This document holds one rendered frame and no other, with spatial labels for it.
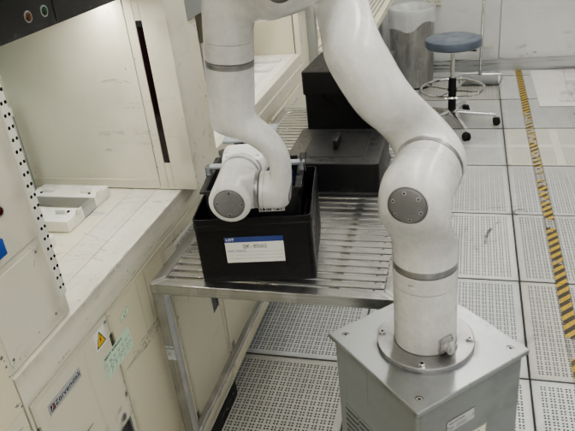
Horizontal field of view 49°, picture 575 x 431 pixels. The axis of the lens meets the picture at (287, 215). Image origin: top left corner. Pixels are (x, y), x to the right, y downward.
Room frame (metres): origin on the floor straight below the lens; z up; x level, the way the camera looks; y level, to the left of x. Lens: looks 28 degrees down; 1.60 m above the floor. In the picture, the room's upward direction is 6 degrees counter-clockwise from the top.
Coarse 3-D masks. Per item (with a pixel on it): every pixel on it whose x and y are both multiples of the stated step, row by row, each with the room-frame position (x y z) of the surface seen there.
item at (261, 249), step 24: (312, 168) 1.53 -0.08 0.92; (312, 192) 1.37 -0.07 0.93; (264, 216) 1.27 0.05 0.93; (288, 216) 1.26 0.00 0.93; (312, 216) 1.29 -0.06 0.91; (216, 240) 1.29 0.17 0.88; (240, 240) 1.28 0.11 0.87; (264, 240) 1.27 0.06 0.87; (288, 240) 1.27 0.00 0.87; (312, 240) 1.26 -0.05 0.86; (216, 264) 1.29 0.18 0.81; (240, 264) 1.28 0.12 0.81; (264, 264) 1.27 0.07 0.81; (288, 264) 1.27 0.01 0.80; (312, 264) 1.26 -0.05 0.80
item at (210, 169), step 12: (300, 156) 1.47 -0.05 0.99; (216, 168) 1.42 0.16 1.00; (300, 168) 1.39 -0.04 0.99; (300, 180) 1.33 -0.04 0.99; (204, 192) 1.33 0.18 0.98; (300, 192) 1.38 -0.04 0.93; (288, 204) 1.30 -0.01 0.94; (300, 204) 1.36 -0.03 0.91; (216, 216) 1.32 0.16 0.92; (252, 216) 1.31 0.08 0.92
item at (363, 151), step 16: (304, 144) 1.87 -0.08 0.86; (320, 144) 1.85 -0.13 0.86; (336, 144) 1.79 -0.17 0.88; (352, 144) 1.82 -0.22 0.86; (368, 144) 1.81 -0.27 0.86; (384, 144) 1.80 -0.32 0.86; (320, 160) 1.73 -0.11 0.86; (336, 160) 1.71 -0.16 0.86; (352, 160) 1.70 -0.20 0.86; (368, 160) 1.69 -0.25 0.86; (384, 160) 1.79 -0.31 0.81; (320, 176) 1.70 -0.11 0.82; (336, 176) 1.69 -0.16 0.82; (352, 176) 1.67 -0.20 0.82; (368, 176) 1.66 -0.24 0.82; (320, 192) 1.70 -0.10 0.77; (336, 192) 1.69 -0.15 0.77; (352, 192) 1.68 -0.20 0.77; (368, 192) 1.66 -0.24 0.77
